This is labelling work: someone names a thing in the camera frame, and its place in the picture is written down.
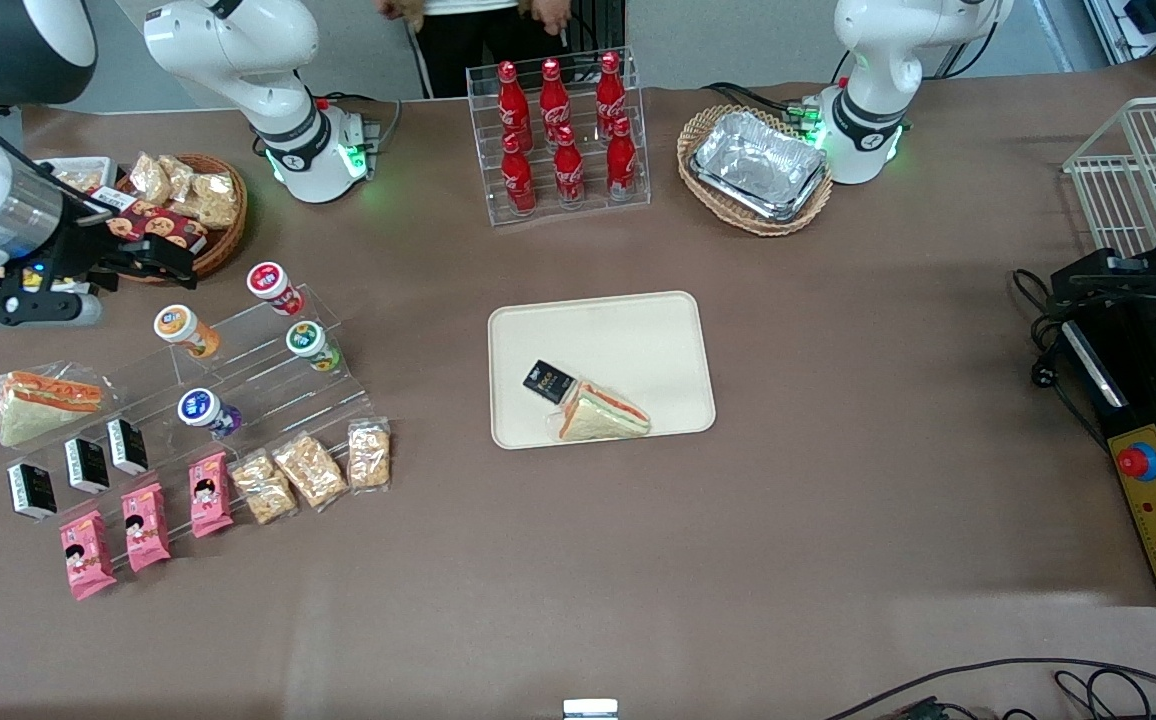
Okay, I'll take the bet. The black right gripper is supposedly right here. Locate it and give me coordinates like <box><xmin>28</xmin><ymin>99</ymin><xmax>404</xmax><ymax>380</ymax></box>
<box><xmin>28</xmin><ymin>212</ymin><xmax>200</xmax><ymax>297</ymax></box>

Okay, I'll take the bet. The orange lid gum canister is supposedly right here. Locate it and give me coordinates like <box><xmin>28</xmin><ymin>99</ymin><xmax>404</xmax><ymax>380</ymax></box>
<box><xmin>153</xmin><ymin>303</ymin><xmax>222</xmax><ymax>360</ymax></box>

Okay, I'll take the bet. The red lid gum canister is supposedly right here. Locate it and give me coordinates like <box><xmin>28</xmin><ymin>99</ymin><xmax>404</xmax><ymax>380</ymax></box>
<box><xmin>245</xmin><ymin>260</ymin><xmax>305</xmax><ymax>317</ymax></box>

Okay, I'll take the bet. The blue lid gum canister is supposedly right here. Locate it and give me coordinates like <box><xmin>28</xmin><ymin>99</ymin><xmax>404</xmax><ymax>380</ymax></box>
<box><xmin>176</xmin><ymin>387</ymin><xmax>243</xmax><ymax>440</ymax></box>

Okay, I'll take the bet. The black gum pack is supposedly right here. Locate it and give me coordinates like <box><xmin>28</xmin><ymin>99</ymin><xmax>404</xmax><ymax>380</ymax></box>
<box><xmin>105</xmin><ymin>416</ymin><xmax>151</xmax><ymax>477</ymax></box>
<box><xmin>522</xmin><ymin>359</ymin><xmax>580</xmax><ymax>407</ymax></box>
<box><xmin>6</xmin><ymin>461</ymin><xmax>59</xmax><ymax>522</ymax></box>
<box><xmin>63</xmin><ymin>437</ymin><xmax>112</xmax><ymax>496</ymax></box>

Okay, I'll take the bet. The green lid gum canister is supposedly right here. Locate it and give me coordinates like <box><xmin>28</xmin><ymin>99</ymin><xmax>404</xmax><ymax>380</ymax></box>
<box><xmin>285</xmin><ymin>319</ymin><xmax>343</xmax><ymax>374</ymax></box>

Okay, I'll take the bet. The silver foil tray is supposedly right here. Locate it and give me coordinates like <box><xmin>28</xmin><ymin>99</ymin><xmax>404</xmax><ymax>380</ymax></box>
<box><xmin>689</xmin><ymin>109</ymin><xmax>830</xmax><ymax>224</ymax></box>

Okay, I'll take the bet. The beige plastic tray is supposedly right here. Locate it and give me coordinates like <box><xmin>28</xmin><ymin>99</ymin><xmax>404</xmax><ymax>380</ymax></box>
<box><xmin>487</xmin><ymin>291</ymin><xmax>718</xmax><ymax>451</ymax></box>

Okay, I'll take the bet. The dark red cookie box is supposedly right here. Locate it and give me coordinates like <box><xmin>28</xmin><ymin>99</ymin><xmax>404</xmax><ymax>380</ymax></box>
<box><xmin>90</xmin><ymin>186</ymin><xmax>210</xmax><ymax>259</ymax></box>

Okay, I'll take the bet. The clear bag of biscuits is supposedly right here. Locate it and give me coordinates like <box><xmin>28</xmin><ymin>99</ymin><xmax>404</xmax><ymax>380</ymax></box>
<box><xmin>191</xmin><ymin>171</ymin><xmax>240</xmax><ymax>230</ymax></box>
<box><xmin>159</xmin><ymin>154</ymin><xmax>203</xmax><ymax>203</ymax></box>
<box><xmin>129</xmin><ymin>151</ymin><xmax>172</xmax><ymax>207</ymax></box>

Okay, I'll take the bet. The dark wicker basket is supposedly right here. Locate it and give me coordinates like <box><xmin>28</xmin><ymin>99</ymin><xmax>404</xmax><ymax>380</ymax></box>
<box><xmin>110</xmin><ymin>152</ymin><xmax>250</xmax><ymax>286</ymax></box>

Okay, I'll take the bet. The wrapped triangle sandwich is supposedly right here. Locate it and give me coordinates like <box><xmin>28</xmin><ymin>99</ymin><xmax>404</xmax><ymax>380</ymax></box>
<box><xmin>0</xmin><ymin>369</ymin><xmax>106</xmax><ymax>449</ymax></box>
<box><xmin>549</xmin><ymin>381</ymin><xmax>653</xmax><ymax>443</ymax></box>

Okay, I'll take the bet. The clear acrylic stepped display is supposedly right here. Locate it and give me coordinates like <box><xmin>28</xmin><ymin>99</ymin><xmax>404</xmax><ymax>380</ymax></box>
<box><xmin>0</xmin><ymin>284</ymin><xmax>395</xmax><ymax>583</ymax></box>

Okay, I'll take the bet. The pink snack packet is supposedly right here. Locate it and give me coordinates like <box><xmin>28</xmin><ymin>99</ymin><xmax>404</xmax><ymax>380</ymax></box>
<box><xmin>187</xmin><ymin>450</ymin><xmax>236</xmax><ymax>540</ymax></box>
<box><xmin>58</xmin><ymin>509</ymin><xmax>119</xmax><ymax>602</ymax></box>
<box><xmin>119</xmin><ymin>481</ymin><xmax>173</xmax><ymax>574</ymax></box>

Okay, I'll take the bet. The clear bag of crackers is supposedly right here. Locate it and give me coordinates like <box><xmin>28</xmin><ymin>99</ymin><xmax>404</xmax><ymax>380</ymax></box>
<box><xmin>229</xmin><ymin>449</ymin><xmax>299</xmax><ymax>527</ymax></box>
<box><xmin>347</xmin><ymin>417</ymin><xmax>393</xmax><ymax>494</ymax></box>
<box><xmin>270</xmin><ymin>431</ymin><xmax>350</xmax><ymax>513</ymax></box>

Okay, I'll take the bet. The clear acrylic bottle rack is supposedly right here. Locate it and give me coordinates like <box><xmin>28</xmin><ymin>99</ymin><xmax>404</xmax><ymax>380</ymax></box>
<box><xmin>465</xmin><ymin>46</ymin><xmax>652</xmax><ymax>229</ymax></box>

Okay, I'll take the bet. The red cola bottle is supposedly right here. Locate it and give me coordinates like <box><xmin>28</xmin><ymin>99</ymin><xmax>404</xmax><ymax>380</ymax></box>
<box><xmin>500</xmin><ymin>133</ymin><xmax>538</xmax><ymax>218</ymax></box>
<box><xmin>551</xmin><ymin>124</ymin><xmax>587</xmax><ymax>210</ymax></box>
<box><xmin>604</xmin><ymin>116</ymin><xmax>639</xmax><ymax>202</ymax></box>
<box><xmin>538</xmin><ymin>57</ymin><xmax>573</xmax><ymax>135</ymax></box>
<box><xmin>496</xmin><ymin>60</ymin><xmax>532</xmax><ymax>143</ymax></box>
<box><xmin>594</xmin><ymin>50</ymin><xmax>628</xmax><ymax>127</ymax></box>

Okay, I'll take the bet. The standing person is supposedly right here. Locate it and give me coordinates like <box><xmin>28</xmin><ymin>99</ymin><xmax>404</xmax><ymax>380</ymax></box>
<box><xmin>375</xmin><ymin>0</ymin><xmax>579</xmax><ymax>100</ymax></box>

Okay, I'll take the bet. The light wicker basket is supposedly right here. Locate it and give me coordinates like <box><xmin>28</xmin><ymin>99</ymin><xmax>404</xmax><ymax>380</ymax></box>
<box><xmin>676</xmin><ymin>104</ymin><xmax>835</xmax><ymax>239</ymax></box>

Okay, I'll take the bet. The white wire rack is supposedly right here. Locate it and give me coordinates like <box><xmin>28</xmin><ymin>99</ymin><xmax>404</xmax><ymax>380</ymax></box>
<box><xmin>1062</xmin><ymin>94</ymin><xmax>1156</xmax><ymax>263</ymax></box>

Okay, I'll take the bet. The silver machine handle bar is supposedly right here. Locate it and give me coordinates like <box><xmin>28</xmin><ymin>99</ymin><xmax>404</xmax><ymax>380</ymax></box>
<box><xmin>1061</xmin><ymin>319</ymin><xmax>1131</xmax><ymax>409</ymax></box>

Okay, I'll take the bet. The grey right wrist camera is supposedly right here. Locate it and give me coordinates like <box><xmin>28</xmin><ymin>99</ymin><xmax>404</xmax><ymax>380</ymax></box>
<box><xmin>0</xmin><ymin>287</ymin><xmax>105</xmax><ymax>328</ymax></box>

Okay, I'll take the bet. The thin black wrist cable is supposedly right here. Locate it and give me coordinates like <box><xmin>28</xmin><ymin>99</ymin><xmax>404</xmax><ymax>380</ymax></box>
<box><xmin>0</xmin><ymin>74</ymin><xmax>115</xmax><ymax>227</ymax></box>

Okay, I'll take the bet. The black machine power cable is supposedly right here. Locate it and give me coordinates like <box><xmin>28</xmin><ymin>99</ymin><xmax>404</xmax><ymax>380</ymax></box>
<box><xmin>1012</xmin><ymin>267</ymin><xmax>1111</xmax><ymax>453</ymax></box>

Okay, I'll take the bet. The metal frame shelf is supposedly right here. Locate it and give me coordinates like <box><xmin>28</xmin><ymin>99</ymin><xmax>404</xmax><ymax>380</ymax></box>
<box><xmin>1082</xmin><ymin>0</ymin><xmax>1156</xmax><ymax>73</ymax></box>

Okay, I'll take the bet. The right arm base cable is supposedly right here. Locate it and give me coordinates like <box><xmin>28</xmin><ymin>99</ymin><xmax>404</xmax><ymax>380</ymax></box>
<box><xmin>312</xmin><ymin>90</ymin><xmax>405</xmax><ymax>153</ymax></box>

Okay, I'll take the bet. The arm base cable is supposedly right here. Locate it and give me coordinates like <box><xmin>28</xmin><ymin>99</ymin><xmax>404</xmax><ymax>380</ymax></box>
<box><xmin>312</xmin><ymin>90</ymin><xmax>405</xmax><ymax>153</ymax></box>
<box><xmin>701</xmin><ymin>80</ymin><xmax>821</xmax><ymax>128</ymax></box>

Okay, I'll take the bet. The looped black floor cable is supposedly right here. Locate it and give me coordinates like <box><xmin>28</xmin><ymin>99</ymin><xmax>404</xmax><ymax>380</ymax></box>
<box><xmin>1052</xmin><ymin>668</ymin><xmax>1156</xmax><ymax>720</ymax></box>

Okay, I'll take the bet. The long black floor cable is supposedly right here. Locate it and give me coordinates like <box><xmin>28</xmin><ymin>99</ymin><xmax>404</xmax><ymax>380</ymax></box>
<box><xmin>822</xmin><ymin>657</ymin><xmax>1156</xmax><ymax>720</ymax></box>

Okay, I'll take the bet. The left arm base cable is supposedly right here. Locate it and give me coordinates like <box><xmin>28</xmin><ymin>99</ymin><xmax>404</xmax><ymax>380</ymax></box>
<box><xmin>701</xmin><ymin>80</ymin><xmax>821</xmax><ymax>128</ymax></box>

